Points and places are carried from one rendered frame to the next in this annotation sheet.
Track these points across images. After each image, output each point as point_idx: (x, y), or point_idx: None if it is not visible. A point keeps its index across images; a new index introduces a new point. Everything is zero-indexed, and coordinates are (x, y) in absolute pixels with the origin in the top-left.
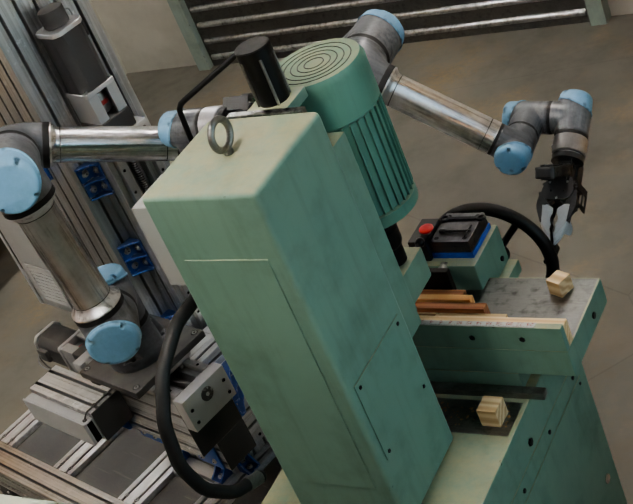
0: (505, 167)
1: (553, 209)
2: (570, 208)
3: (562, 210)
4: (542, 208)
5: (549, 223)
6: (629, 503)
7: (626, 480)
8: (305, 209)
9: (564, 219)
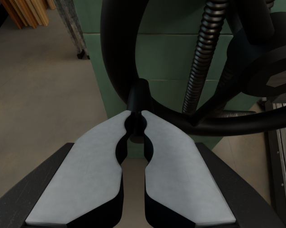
0: None
1: (145, 191)
2: (33, 190)
3: (86, 180)
4: (219, 194)
5: (151, 134)
6: (141, 204)
7: (147, 223)
8: None
9: (82, 144)
